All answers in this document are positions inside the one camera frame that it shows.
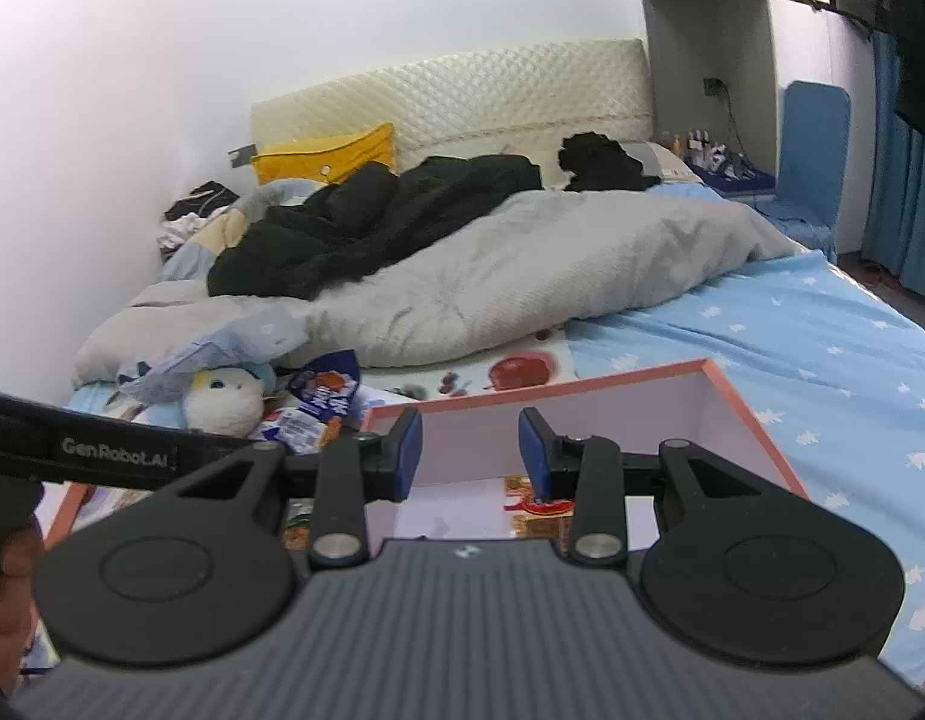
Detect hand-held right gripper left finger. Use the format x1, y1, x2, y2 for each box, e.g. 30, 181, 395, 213
151, 406, 426, 567

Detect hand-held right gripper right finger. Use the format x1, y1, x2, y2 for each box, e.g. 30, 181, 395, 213
517, 406, 771, 565

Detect orange red snack packet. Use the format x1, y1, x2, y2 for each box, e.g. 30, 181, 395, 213
505, 475, 577, 539

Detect deep pink cardboard box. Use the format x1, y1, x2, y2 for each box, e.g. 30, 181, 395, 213
361, 358, 812, 541

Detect shallow pink box lid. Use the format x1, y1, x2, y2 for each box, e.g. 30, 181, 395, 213
42, 481, 163, 550

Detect blue snack bag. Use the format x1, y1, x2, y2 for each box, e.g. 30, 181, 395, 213
286, 349, 363, 421

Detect person's left hand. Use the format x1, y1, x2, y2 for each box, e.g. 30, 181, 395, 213
0, 517, 43, 691

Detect white blue plush toy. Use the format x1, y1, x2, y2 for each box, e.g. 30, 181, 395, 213
183, 364, 277, 437

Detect blue printed plastic bag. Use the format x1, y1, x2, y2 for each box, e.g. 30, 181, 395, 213
117, 304, 313, 402

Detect grey duvet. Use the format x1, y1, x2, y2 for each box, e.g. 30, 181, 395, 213
70, 191, 809, 391

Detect black jacket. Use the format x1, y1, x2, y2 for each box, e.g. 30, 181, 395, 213
207, 155, 544, 301

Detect blue beige cartoon blanket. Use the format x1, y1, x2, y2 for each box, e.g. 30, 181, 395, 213
158, 178, 336, 286

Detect heap of clothes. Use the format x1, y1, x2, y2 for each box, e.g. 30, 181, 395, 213
158, 181, 242, 248

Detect blue star bed sheet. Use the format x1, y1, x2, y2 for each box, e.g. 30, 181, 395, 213
567, 247, 925, 691

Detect black garment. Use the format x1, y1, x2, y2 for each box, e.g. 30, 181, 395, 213
557, 132, 662, 192

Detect yellow pillow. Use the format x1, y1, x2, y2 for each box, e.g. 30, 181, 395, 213
250, 122, 397, 185

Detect white pillow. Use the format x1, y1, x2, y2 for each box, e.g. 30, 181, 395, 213
627, 141, 707, 185

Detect blue bedside tray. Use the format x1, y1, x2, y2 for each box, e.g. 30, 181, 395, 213
695, 165, 779, 196

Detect row of cosmetic bottles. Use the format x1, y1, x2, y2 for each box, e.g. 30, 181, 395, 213
668, 130, 752, 173

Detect cream quilted headboard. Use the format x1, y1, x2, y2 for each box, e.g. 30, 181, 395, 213
250, 37, 653, 170

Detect blue chair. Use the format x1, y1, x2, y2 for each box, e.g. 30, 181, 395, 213
758, 80, 852, 256

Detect blue curtain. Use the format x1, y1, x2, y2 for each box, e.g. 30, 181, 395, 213
860, 30, 925, 301

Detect hanging dark clothes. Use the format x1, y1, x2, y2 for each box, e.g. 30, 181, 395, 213
818, 0, 925, 140

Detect black cable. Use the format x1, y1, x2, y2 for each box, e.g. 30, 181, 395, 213
721, 86, 750, 166

